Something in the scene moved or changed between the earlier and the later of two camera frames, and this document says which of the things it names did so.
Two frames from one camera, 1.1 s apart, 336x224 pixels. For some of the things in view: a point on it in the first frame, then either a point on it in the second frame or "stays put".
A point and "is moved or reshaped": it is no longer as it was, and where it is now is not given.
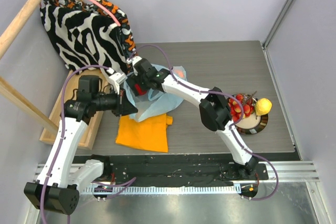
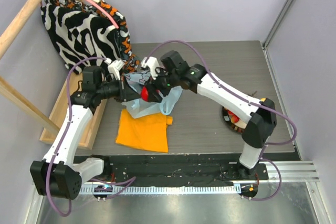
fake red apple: x=141 y=92 to x=144 y=94
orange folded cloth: x=150 y=134 stays put
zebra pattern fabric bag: x=87 y=36 stays put
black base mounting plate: x=177 y=170 stays put
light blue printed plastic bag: x=155 y=105 is moved or reshaped
